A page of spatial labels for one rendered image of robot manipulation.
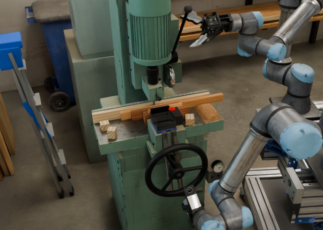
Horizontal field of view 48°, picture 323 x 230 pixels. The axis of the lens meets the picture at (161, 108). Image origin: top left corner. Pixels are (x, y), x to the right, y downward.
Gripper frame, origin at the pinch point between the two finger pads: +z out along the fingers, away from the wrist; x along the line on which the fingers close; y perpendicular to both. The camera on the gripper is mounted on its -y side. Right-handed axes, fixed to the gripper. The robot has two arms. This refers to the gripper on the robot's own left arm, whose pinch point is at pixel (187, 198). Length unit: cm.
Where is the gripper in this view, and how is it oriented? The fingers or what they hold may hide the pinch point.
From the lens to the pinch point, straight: 165.8
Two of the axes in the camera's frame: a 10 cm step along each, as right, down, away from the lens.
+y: 2.2, 9.7, 0.9
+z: -2.0, -0.5, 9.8
